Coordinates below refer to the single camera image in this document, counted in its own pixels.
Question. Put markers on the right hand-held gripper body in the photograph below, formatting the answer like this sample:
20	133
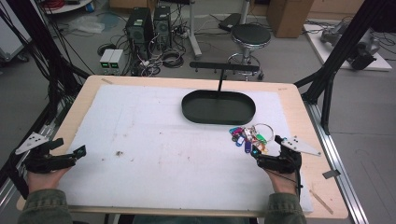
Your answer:
280	162

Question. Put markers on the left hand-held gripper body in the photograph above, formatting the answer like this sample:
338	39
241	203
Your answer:
43	161

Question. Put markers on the black key rack with tray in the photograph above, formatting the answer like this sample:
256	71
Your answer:
218	109

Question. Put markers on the person's left hand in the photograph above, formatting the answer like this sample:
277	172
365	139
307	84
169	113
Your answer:
42	180

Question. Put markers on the person's right hand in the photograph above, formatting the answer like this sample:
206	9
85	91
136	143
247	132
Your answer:
284	183

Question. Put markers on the grey tape piece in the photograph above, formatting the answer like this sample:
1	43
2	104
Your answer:
331	174

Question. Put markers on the thin wooden stick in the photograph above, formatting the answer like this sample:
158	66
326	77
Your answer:
321	202

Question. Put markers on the white foam mat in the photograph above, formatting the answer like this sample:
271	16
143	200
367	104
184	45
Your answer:
162	155

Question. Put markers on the white bench power supply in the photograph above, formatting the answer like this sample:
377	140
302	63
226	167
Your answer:
106	61
115	62

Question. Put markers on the black round stool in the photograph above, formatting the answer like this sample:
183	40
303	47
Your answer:
250	35

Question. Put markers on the white board with grey equipment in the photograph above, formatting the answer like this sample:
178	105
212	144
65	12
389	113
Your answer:
351	46

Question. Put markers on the brown cardboard box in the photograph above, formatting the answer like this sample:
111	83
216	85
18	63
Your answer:
288	17

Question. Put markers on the clear plastic bag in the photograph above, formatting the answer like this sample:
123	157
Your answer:
87	24

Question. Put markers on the black flat case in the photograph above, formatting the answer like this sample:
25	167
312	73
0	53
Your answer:
229	21

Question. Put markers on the black computer tower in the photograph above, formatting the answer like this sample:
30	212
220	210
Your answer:
139	28
162	26

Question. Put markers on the white table leg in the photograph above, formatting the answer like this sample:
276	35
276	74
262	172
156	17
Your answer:
193	31

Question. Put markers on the aluminium rail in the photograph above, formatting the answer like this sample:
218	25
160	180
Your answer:
37	137
336	161

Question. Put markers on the black metal frame strut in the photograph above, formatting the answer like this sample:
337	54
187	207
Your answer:
339	56
40	46

